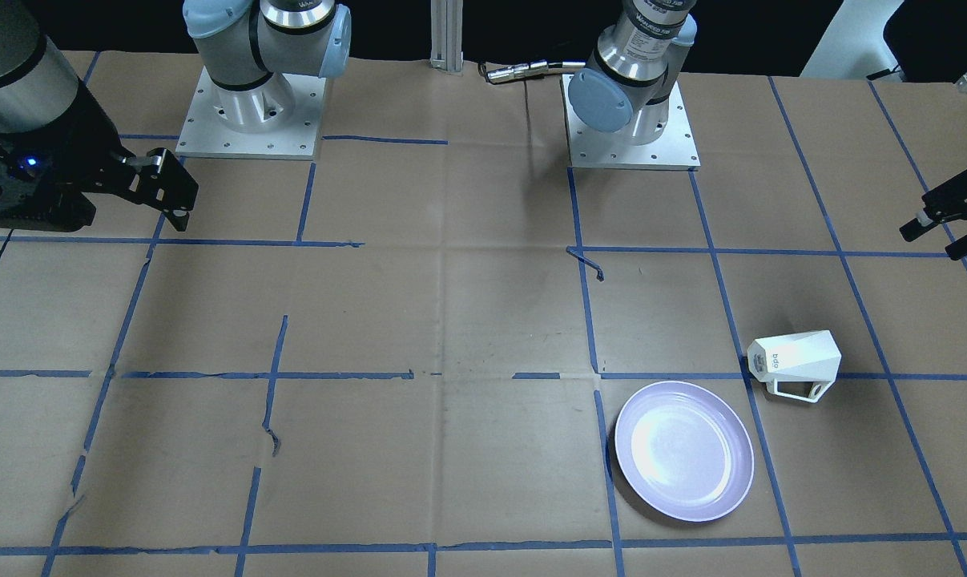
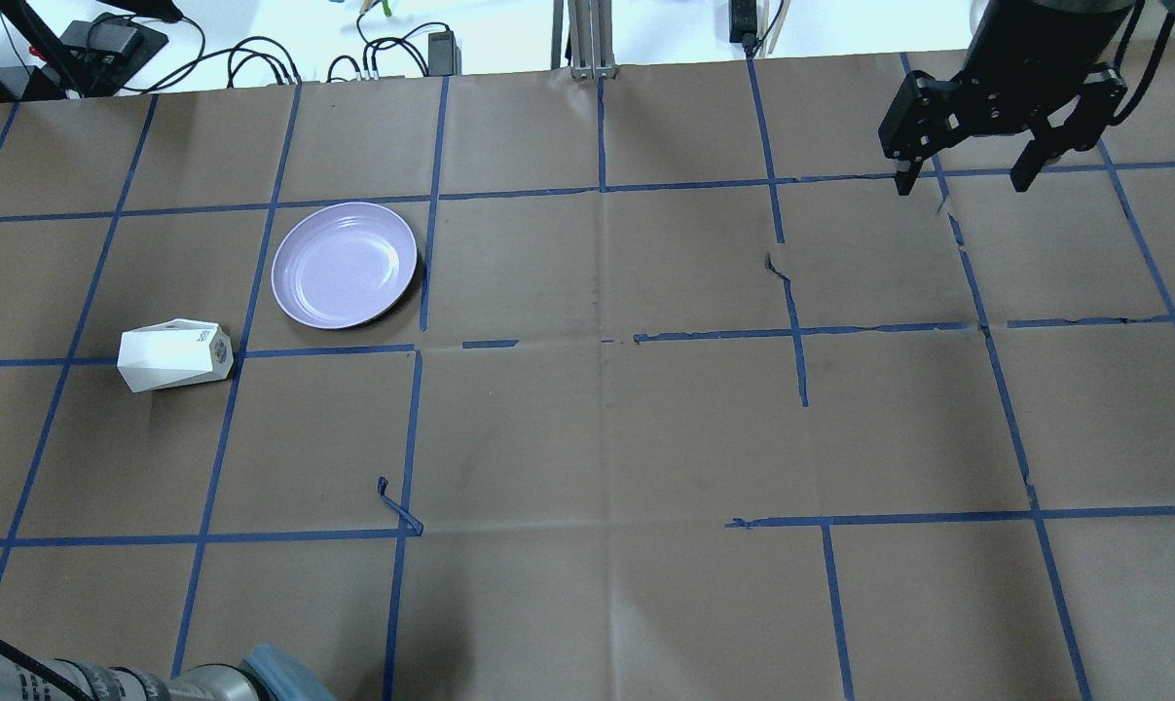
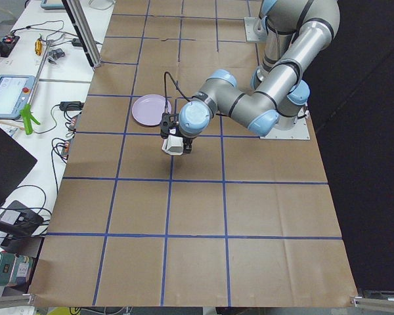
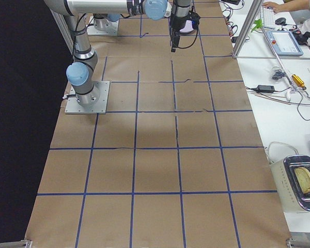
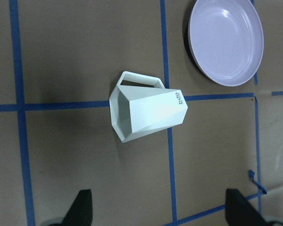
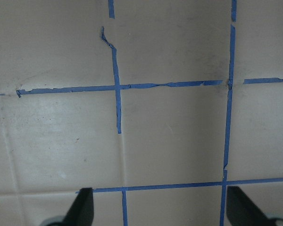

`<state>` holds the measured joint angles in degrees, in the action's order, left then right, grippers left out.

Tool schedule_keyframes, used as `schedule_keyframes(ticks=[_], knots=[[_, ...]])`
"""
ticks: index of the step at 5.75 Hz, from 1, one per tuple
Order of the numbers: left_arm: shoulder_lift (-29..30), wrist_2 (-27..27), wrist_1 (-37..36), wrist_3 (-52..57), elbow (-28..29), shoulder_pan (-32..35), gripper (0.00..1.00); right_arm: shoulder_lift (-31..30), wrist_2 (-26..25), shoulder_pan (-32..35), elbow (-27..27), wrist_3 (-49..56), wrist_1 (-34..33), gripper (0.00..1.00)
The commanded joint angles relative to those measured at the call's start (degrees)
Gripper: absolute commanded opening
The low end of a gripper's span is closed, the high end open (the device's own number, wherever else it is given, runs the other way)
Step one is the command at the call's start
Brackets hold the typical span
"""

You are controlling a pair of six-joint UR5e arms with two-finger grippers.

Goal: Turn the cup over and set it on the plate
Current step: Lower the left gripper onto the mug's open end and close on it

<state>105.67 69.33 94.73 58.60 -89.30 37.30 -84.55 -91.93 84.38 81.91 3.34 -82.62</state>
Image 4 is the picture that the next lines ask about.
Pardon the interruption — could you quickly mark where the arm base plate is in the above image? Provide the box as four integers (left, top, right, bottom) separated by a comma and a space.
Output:
65, 81, 110, 114
87, 16, 119, 36

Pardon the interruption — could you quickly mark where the long metal rod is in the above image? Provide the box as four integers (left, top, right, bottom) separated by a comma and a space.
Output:
259, 25, 297, 91

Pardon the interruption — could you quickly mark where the yellow tool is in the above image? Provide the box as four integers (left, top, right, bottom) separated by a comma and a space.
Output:
291, 74, 306, 90

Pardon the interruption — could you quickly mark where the black computer mouse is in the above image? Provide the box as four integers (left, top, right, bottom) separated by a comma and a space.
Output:
275, 18, 286, 26

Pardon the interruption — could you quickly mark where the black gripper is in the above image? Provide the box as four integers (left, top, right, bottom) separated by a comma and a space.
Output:
169, 15, 187, 53

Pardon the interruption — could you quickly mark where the brown paper table cover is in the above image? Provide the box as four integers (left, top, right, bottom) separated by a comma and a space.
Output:
25, 1, 289, 247

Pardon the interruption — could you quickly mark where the bread slice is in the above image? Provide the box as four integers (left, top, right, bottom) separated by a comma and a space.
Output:
294, 167, 310, 194

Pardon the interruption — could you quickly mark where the white keyboard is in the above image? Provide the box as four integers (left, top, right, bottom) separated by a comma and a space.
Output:
259, 6, 276, 29

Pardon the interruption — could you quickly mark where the person forearm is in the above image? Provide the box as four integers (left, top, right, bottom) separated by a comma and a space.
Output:
277, 0, 310, 12

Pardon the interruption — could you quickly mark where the person hand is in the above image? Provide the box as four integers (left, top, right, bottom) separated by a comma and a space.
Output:
262, 2, 281, 13

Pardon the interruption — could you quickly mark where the aluminium frame post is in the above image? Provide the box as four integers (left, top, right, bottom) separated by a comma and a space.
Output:
232, 0, 263, 58

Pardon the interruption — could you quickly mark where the blue teach pendant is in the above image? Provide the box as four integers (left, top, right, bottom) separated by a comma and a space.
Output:
266, 30, 303, 56

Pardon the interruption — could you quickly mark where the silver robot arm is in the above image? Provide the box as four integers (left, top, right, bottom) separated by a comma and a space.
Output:
45, 1, 169, 106

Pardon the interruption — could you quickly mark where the green plastic clamp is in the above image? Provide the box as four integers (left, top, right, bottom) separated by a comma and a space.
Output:
251, 19, 263, 32

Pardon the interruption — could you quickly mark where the white toaster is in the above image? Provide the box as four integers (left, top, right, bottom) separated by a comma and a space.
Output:
270, 155, 310, 213

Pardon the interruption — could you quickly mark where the purple plate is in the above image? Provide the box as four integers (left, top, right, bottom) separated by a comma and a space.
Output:
180, 20, 194, 34

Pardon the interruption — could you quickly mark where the black power adapter far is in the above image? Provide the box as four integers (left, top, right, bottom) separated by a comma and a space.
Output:
256, 85, 275, 94

